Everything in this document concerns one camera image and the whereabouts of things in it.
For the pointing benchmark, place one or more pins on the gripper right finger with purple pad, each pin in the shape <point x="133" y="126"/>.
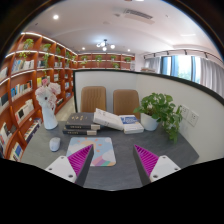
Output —
<point x="152" y="167"/>

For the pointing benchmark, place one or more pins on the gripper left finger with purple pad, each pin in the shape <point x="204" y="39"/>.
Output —
<point x="75" y="167"/>

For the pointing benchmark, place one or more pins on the colourful pastel mouse pad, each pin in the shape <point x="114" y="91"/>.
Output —
<point x="104" y="155"/>

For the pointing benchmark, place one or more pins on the white computer mouse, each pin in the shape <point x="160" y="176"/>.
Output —
<point x="54" y="144"/>

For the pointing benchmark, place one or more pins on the bottom dark hardcover book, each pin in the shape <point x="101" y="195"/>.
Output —
<point x="79" y="132"/>

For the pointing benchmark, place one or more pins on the dark hardcover book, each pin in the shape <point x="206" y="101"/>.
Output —
<point x="81" y="120"/>
<point x="79" y="132"/>

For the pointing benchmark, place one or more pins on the top dark hardcover book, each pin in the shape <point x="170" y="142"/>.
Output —
<point x="81" y="120"/>

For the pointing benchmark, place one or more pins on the white and blue book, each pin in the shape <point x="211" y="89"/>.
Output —
<point x="131" y="124"/>

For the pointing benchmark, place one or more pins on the white leaning book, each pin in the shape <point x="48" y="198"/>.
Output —
<point x="107" y="119"/>

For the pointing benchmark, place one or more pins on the green potted plant white pot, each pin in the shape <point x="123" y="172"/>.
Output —
<point x="162" y="109"/>

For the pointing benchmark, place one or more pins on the right tan chair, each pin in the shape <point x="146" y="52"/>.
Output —
<point x="125" y="101"/>

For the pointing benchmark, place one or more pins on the tan chair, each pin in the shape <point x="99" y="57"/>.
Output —
<point x="93" y="97"/>
<point x="125" y="101"/>

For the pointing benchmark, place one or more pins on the left tan chair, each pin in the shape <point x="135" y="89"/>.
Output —
<point x="93" y="97"/>

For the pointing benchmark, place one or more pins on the white partition panel black trim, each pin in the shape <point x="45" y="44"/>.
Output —
<point x="196" y="111"/>

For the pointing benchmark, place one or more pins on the white vase with pink flowers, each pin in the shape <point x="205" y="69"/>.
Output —
<point x="46" y="96"/>

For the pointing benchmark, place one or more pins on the orange wooden bookshelf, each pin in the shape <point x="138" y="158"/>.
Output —
<point x="32" y="58"/>

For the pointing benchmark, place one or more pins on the ceiling chandelier lamp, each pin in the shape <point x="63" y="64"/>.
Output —
<point x="105" y="45"/>

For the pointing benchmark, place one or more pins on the white wall power socket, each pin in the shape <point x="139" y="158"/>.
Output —
<point x="192" y="118"/>

